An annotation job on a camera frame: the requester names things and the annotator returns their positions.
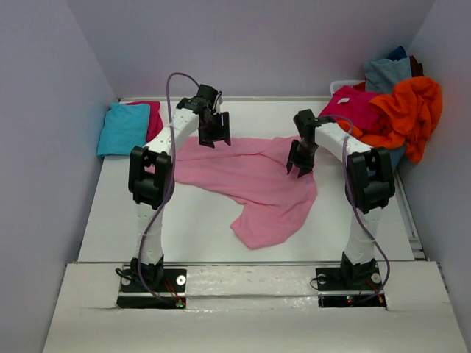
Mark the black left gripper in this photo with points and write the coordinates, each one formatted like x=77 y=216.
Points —
x=207 y=140

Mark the dark blue t-shirt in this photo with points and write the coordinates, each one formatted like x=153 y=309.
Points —
x=398 y=53

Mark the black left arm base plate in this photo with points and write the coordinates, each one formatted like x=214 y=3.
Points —
x=168 y=294

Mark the crumpled magenta t-shirt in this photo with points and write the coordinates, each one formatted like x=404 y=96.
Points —
x=353 y=103

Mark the maroon t-shirt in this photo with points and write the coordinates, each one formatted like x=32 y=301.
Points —
x=416 y=67

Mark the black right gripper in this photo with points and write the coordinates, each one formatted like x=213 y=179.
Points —
x=305 y=165

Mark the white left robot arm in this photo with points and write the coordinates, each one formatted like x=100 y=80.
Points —
x=151 y=175

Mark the crumpled orange t-shirt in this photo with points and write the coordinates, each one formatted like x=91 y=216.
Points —
x=408 y=117

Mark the grey-blue t-shirt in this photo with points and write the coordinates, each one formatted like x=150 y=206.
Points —
x=382 y=75

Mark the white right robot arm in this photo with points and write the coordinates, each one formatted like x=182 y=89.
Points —
x=369 y=186

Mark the folded magenta t-shirt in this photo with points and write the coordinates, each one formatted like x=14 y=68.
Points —
x=155 y=124

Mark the folded turquoise t-shirt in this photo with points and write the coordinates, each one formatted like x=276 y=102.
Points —
x=124 y=128

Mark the light pink t-shirt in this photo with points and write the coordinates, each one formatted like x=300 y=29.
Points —
x=251 y=172

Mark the white laundry basket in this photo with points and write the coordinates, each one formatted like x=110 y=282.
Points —
x=336 y=85

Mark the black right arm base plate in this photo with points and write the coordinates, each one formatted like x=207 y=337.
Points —
x=335 y=292

